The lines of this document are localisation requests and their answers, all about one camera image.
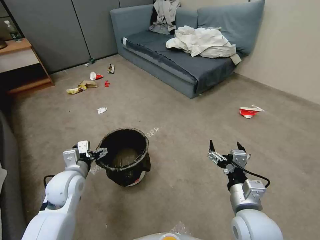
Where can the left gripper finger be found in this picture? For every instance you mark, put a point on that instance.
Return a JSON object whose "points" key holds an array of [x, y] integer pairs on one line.
{"points": [[98, 156], [101, 150]]}

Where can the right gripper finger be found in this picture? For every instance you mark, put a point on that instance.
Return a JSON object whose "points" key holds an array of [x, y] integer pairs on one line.
{"points": [[243, 148], [215, 155]]}

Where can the trash can with black liner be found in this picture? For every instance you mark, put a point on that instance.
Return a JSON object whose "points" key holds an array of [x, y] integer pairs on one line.
{"points": [[125, 160]]}

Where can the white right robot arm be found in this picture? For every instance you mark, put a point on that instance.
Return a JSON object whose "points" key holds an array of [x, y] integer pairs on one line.
{"points": [[252, 222]]}

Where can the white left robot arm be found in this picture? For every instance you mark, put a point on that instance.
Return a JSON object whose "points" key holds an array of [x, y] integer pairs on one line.
{"points": [[60, 190]]}

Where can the clear plastic film scrap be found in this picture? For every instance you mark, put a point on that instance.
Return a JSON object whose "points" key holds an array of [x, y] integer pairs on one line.
{"points": [[96, 170], [180, 227], [152, 131]]}

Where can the crushed red paper bowl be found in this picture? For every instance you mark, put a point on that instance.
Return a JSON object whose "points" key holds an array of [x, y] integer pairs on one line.
{"points": [[247, 112]]}

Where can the crumpled white tissue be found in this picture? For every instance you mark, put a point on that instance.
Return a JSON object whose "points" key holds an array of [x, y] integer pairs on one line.
{"points": [[102, 110]]}

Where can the yellow snack bag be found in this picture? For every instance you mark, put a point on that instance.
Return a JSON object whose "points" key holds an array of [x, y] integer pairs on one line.
{"points": [[75, 90]]}

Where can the small red plastic piece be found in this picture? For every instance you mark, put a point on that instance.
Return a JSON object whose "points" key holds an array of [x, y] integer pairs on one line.
{"points": [[107, 84]]}

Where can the brown paper bag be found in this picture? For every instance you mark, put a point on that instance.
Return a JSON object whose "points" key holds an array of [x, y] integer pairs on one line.
{"points": [[88, 83]]}

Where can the red and white paper cup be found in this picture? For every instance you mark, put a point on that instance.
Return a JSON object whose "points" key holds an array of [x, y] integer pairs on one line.
{"points": [[96, 76]]}

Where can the dark grey upholstered furniture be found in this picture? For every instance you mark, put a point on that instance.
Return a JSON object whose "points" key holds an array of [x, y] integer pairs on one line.
{"points": [[10, 180]]}

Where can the crumpled snack wrapper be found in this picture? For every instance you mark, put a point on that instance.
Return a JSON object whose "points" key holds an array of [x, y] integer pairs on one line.
{"points": [[111, 68]]}

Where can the green plastic bottle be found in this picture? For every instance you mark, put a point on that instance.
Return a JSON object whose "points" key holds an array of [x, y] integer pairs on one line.
{"points": [[91, 60]]}

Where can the white robot front shell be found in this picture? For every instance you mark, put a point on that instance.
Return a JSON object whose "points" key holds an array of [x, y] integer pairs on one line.
{"points": [[167, 236]]}

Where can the dark blue sofa cover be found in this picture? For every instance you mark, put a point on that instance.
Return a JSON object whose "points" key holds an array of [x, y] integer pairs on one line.
{"points": [[180, 65]]}

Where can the crumpled white sheet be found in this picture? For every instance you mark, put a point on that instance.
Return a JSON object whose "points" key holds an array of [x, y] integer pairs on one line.
{"points": [[202, 41]]}

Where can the wooden desk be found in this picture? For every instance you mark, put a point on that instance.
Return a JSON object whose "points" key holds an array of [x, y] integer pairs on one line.
{"points": [[20, 65]]}

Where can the blue sofa back cushion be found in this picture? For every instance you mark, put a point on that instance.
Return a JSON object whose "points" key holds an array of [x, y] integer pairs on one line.
{"points": [[232, 22]]}

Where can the blue grey sofa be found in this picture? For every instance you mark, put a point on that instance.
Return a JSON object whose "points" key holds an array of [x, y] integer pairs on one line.
{"points": [[140, 22]]}

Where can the clear bottle with green label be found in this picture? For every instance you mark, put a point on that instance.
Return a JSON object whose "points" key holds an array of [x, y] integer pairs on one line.
{"points": [[13, 31]]}

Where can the grey and white clothing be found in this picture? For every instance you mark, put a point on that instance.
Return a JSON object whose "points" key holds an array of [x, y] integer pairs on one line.
{"points": [[165, 15]]}

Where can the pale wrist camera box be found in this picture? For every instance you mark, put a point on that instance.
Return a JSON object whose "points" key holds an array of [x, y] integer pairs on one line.
{"points": [[83, 146], [239, 157]]}

